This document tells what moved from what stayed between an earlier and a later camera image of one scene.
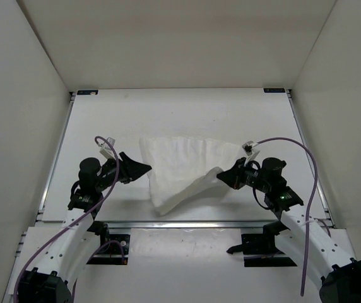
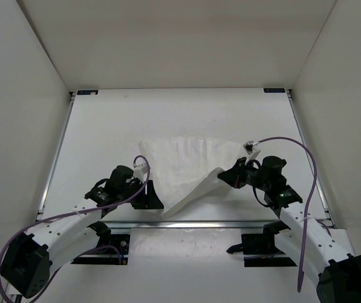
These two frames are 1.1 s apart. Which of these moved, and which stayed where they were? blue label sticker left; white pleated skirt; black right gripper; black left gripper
Moved: black left gripper
Stayed: white pleated skirt; black right gripper; blue label sticker left
